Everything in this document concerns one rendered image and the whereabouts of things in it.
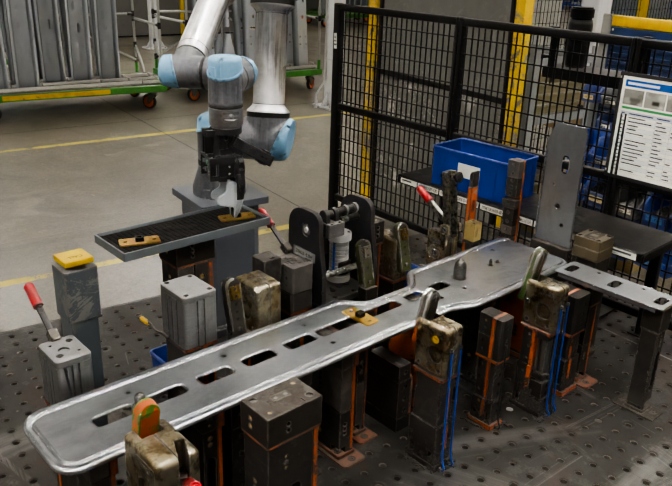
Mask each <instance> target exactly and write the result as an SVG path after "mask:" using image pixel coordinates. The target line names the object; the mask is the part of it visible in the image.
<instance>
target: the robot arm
mask: <svg viewBox="0 0 672 486"><path fill-rule="evenodd" d="M234 1H235V0H197V2H196V5H195V7H194V9H193V12H192V14H191V16H190V19H189V21H188V23H187V26H186V28H185V30H184V33H183V35H182V37H181V40H180V42H179V44H178V47H177V49H176V51H175V54H174V55H172V54H165V55H163V56H161V58H160V59H159V63H158V77H159V80H160V82H161V84H162V85H163V86H166V87H171V88H178V89H180V88H188V89H203V90H208V104H209V107H208V108H209V111H208V112H204V113H202V114H200V115H199V116H198V118H197V130H196V132H197V147H198V168H197V172H196V175H195V179H194V182H193V194H194V195H195V196H197V197H199V198H202V199H208V200H217V204H218V205H220V206H226V207H229V209H230V214H231V215H232V212H234V218H236V217H237V216H238V214H239V212H240V210H241V207H242V204H243V199H244V195H245V194H246V193H247V184H246V181H245V163H244V159H254V160H255V161H257V162H258V163H259V164H261V165H264V166H266V165H267V166H269V167H270V166H271V164H272V162H273V161H284V160H286V159H287V158H288V156H289V155H290V152H291V150H292V146H293V142H294V137H295V129H296V128H295V126H296V124H295V120H293V119H292V118H290V112H289V110H288V109H287V108H286V107H285V104H284V103H285V81H286V58H287V35H288V14H289V13H290V12H291V11H292V10H293V9H294V6H295V1H298V0H250V5H251V6H252V7H253V8H254V10H255V11H256V23H255V52H254V62H253V61H252V60H251V59H250V58H248V57H244V56H238V55H235V54H214V55H211V56H210V57H209V54H210V52H211V49H212V47H213V44H214V41H215V39H216V36H217V34H218V31H219V29H220V26H221V23H222V21H223V18H224V16H225V13H226V11H227V8H228V6H230V5H231V4H232V3H233V2H234ZM252 85H253V104H252V105H251V106H250V107H249V108H248V109H247V116H243V91H245V90H248V89H249V88H251V87H252Z"/></svg>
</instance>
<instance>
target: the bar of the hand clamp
mask: <svg viewBox="0 0 672 486"><path fill-rule="evenodd" d="M440 176H441V177H442V193H443V224H447V225H449V226H450V229H451V222H452V224H453V225H454V226H455V228H454V229H453V230H452V231H451V230H450V235H448V236H451V235H452V233H455V234H457V233H458V203H457V183H461V182H462V180H463V174H462V172H457V171H456V170H451V169H450V170H446V171H442V174H441V175H440Z"/></svg>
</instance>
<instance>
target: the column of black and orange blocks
mask: <svg viewBox="0 0 672 486"><path fill-rule="evenodd" d="M526 164H527V163H526V160H524V159H521V158H511V159H509V161H508V169H507V181H506V189H505V195H508V196H507V197H504V198H502V204H503V213H502V214H503V215H502V221H501V229H500V231H501V232H503V233H502V234H500V236H499V238H502V237H504V238H508V239H510V240H512V241H515V242H516V240H517V233H518V225H519V217H520V210H521V202H522V194H523V187H524V179H525V171H526Z"/></svg>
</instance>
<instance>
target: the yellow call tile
mask: <svg viewBox="0 0 672 486"><path fill-rule="evenodd" d="M53 259H54V260H55V261H56V262H57V263H59V264H60V265H61V266H63V267H64V268H65V269H67V268H71V267H77V266H80V265H83V264H87V263H90V262H94V258H93V256H92V255H90V254H89V253H87V252H86V251H84V250H83V249H82V248H79V249H75V250H71V251H66V252H62V253H58V254H54V255H53Z"/></svg>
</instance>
